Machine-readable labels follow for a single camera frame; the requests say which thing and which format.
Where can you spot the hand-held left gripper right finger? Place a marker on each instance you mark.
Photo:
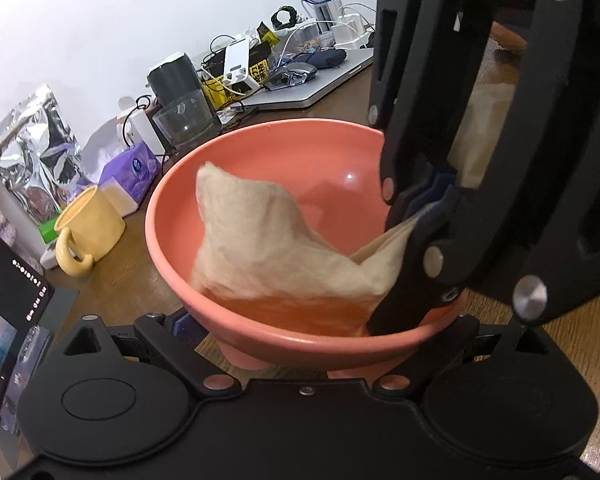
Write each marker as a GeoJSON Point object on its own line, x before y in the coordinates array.
{"type": "Point", "coordinates": [450, 345]}

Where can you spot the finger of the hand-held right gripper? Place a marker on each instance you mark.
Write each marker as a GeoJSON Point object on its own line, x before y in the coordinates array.
{"type": "Point", "coordinates": [445, 207]}
{"type": "Point", "coordinates": [432, 182]}

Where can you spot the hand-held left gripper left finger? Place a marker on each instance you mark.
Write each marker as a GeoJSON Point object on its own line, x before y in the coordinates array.
{"type": "Point", "coordinates": [187, 327]}

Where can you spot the pink footed bowl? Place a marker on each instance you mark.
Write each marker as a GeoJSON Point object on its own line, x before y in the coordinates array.
{"type": "Point", "coordinates": [330, 160]}

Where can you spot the beige cloth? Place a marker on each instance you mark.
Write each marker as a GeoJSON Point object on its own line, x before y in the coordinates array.
{"type": "Point", "coordinates": [260, 240]}

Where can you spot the yellow mug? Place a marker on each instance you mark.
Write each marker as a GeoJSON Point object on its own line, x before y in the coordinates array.
{"type": "Point", "coordinates": [95, 220]}

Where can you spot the silver laptop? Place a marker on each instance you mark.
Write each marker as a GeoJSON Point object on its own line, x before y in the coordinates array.
{"type": "Point", "coordinates": [325, 80]}

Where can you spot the navy folded umbrella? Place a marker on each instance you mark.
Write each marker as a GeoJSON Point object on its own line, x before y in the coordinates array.
{"type": "Point", "coordinates": [327, 57]}

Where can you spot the white power adapter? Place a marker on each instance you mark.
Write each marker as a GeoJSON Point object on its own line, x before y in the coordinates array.
{"type": "Point", "coordinates": [350, 30]}

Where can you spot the purple tissue pack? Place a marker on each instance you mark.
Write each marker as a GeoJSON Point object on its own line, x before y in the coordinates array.
{"type": "Point", "coordinates": [135, 165]}

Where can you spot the green packet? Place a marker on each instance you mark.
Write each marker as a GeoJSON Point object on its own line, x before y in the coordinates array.
{"type": "Point", "coordinates": [49, 227]}

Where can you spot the grey computer mouse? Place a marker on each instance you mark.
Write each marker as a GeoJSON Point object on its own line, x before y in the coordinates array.
{"type": "Point", "coordinates": [300, 70]}

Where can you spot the black tablet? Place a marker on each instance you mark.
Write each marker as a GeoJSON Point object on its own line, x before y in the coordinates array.
{"type": "Point", "coordinates": [5, 335]}

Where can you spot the clear plastic box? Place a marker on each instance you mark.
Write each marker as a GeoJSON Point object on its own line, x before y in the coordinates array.
{"type": "Point", "coordinates": [310, 45]}

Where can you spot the clear water bottle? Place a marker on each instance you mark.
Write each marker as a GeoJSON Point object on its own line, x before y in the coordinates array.
{"type": "Point", "coordinates": [325, 0]}

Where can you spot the clear drinking glass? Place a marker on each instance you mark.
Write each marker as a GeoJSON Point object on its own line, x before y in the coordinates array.
{"type": "Point", "coordinates": [185, 120]}

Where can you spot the yellow black box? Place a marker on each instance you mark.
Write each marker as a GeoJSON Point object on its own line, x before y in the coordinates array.
{"type": "Point", "coordinates": [257, 67]}

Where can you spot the black yellow snack packet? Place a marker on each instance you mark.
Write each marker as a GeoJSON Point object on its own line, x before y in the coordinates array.
{"type": "Point", "coordinates": [266, 34]}

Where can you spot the black wristband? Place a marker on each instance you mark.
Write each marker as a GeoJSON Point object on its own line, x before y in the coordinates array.
{"type": "Point", "coordinates": [276, 17]}

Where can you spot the white charging hub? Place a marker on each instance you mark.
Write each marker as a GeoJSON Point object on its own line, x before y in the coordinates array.
{"type": "Point", "coordinates": [237, 60]}

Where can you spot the silver foil bag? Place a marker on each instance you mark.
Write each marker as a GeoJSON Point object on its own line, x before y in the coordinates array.
{"type": "Point", "coordinates": [30, 150]}

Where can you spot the black cylinder speaker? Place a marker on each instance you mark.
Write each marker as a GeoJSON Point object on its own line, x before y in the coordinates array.
{"type": "Point", "coordinates": [172, 80]}

